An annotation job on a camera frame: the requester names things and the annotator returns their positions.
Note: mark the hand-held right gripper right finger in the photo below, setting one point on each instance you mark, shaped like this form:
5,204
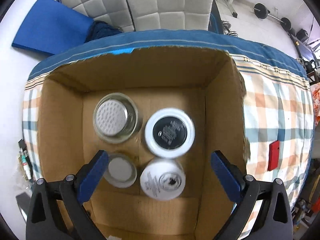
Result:
225,177

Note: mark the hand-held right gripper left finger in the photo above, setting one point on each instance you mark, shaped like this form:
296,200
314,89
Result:
92,180

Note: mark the black speaker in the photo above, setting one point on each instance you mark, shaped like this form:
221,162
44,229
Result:
303,35

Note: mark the small red box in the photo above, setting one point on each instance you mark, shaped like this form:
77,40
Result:
274,155

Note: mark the blue foam mat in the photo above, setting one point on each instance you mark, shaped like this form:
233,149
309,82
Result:
50,25

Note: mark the navy knitted cloth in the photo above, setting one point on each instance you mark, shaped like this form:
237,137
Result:
102,31

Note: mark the white round tin black lid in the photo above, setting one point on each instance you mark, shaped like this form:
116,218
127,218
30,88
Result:
170,132

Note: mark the white plastic jar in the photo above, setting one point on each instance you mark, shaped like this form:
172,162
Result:
156,182

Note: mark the short barbell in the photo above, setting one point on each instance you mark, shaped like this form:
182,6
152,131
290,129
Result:
260,10

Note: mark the small chrome dumbbells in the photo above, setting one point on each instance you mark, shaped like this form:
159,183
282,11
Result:
227,26

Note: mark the metal shaker cup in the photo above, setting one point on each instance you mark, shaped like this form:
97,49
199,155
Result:
112,117

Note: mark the metal candle tin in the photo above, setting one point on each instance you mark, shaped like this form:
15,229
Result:
121,171

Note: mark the white glue tube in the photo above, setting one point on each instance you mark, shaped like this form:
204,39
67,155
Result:
25,163

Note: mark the orange floral cloth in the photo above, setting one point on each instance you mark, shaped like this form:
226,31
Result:
316,102

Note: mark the cardboard box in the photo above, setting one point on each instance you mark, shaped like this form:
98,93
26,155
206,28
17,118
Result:
175,77

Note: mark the white cushioned chair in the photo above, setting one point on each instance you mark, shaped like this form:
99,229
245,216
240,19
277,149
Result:
170,5
100,2

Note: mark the plaid blanket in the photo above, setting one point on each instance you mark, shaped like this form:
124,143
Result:
275,110

